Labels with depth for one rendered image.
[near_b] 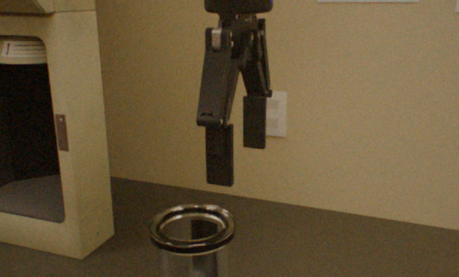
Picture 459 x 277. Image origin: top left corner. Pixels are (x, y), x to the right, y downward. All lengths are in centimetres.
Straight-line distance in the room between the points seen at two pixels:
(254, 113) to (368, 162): 59
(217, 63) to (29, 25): 50
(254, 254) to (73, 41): 53
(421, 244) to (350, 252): 16
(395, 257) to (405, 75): 39
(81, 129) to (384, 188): 70
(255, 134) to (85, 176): 44
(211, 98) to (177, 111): 81
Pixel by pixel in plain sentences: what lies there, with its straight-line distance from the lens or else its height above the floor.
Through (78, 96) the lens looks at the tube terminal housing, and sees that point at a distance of 93.
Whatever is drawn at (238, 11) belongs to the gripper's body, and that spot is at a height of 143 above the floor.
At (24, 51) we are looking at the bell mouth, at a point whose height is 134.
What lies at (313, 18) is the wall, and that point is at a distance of 113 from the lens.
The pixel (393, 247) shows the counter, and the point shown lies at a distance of 107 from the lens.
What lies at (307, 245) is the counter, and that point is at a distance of 103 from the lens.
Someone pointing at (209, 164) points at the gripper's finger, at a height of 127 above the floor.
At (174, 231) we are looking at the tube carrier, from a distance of 66.
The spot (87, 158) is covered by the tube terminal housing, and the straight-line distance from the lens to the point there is 96.
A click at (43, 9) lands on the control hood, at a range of 86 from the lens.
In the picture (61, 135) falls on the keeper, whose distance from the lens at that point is 92.
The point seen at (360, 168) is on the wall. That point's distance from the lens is 118.
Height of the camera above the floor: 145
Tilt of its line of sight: 18 degrees down
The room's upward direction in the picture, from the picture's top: straight up
